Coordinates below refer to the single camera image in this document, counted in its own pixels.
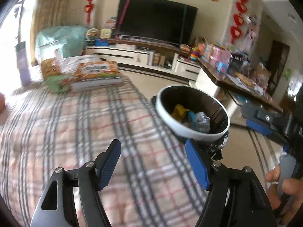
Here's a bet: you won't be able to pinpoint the blue cheese stick package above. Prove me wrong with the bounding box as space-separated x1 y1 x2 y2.
188 111 197 130

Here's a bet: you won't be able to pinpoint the yellow snack wrapper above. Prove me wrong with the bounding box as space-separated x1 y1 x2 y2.
171 105 190 123

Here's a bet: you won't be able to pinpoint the white rimmed trash bin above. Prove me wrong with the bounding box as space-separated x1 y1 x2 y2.
151 85 230 160

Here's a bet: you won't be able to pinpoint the person's right hand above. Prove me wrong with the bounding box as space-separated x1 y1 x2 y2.
265 165 302 226

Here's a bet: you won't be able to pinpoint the plaid table cloth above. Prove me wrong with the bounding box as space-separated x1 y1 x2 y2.
1 77 206 226

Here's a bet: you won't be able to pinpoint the brown side table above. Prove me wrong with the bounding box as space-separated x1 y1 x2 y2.
195 58 283 126

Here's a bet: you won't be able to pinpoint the crumpled silver blue wrapper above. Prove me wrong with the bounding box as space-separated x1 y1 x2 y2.
195 112 211 133

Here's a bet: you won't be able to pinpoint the pink toy box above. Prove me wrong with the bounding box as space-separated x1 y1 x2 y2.
209 44 232 73

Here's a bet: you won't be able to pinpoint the green snack box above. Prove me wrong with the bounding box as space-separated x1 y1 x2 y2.
45 74 71 94

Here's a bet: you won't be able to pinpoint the orange children's book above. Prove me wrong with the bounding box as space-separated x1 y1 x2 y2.
70 61 123 92

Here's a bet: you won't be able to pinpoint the red ornaments by doorway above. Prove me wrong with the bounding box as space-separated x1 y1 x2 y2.
230 0 248 44

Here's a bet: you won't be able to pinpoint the red apple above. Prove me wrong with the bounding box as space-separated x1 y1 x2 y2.
0 93 6 113

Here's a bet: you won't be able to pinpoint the white tv cabinet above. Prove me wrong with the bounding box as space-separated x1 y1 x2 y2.
84 38 200 82

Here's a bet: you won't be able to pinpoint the clear cookie jar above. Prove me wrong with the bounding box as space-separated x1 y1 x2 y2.
37 40 63 80

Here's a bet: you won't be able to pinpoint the purple thermos bottle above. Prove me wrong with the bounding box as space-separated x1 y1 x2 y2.
15 41 31 87

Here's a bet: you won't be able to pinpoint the teal covered chair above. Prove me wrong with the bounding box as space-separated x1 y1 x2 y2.
34 25 88 61

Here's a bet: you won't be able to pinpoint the black television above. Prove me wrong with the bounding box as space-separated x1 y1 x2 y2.
113 0 198 45

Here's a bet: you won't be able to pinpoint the beige curtain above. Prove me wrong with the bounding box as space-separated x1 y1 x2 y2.
30 0 68 66

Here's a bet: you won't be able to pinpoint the rainbow stacking ring toy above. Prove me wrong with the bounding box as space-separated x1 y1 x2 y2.
189 47 200 62

